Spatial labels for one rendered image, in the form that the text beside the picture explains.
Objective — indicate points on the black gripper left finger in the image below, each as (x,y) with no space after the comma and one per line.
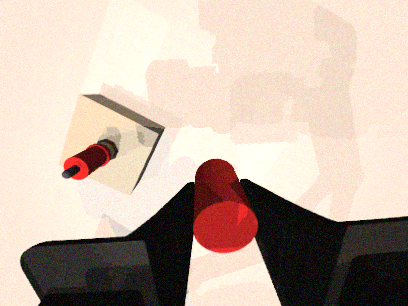
(153,259)

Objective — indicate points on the beige square block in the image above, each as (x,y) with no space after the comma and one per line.
(98,118)

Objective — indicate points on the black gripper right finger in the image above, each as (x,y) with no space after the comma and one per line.
(307,255)

